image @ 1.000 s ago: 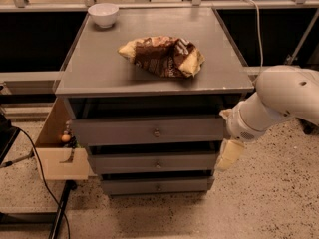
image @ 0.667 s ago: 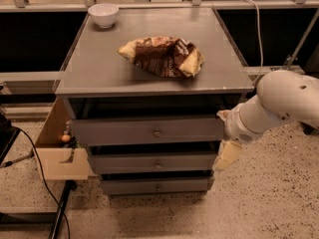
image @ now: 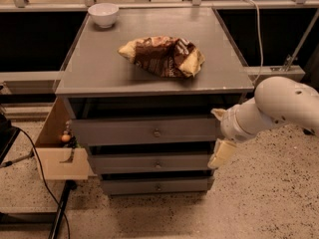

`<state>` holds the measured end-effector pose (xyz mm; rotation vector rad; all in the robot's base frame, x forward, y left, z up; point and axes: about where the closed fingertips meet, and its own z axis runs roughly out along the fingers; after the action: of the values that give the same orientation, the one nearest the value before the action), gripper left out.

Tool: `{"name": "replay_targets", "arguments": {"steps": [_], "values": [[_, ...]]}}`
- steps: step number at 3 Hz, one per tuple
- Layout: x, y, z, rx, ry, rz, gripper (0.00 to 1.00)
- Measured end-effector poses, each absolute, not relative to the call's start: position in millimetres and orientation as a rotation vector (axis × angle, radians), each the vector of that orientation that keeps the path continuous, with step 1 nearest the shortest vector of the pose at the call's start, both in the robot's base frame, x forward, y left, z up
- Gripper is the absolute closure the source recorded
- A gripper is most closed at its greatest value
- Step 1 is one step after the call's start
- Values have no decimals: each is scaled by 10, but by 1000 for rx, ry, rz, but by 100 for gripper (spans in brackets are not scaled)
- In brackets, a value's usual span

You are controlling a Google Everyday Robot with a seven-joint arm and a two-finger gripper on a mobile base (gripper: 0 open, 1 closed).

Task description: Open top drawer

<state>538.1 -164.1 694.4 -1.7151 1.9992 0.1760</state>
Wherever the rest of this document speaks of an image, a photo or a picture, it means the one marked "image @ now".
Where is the wooden open box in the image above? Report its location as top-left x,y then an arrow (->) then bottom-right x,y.
35,99 -> 91,180

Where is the grey drawer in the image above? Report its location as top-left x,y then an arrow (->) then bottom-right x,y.
101,176 -> 213,195
88,151 -> 210,174
72,116 -> 221,146

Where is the brown yellow chip bag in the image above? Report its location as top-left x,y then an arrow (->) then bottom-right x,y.
118,36 -> 205,78

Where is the small orange ball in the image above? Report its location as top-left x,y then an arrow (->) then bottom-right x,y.
61,134 -> 71,142

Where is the grey bottom drawer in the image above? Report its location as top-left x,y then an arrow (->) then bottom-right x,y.
101,176 -> 213,195

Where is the white ceramic bowl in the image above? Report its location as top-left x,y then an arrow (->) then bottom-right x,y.
88,3 -> 120,28

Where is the white cable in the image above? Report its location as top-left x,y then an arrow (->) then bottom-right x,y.
241,0 -> 265,87

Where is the black object at left edge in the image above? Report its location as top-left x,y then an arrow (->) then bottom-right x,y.
0,114 -> 20,164

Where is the grey middle drawer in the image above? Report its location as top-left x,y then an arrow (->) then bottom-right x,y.
88,151 -> 210,174

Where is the metal railing frame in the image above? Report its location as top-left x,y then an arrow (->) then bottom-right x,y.
0,0 -> 319,95

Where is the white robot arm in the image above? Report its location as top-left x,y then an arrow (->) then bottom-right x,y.
207,77 -> 319,169

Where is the black floor stand bar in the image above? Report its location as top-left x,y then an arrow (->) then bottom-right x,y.
48,180 -> 77,239

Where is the grey top drawer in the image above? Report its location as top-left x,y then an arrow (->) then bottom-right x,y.
72,116 -> 221,146

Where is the black cable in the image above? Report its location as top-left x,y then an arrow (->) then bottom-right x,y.
14,126 -> 72,239

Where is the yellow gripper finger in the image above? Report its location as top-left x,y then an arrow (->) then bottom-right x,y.
210,109 -> 226,120
207,139 -> 236,169

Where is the grey drawer cabinet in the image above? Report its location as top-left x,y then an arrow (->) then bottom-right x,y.
56,8 -> 252,195

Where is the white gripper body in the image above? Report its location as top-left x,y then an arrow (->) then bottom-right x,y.
220,105 -> 254,142

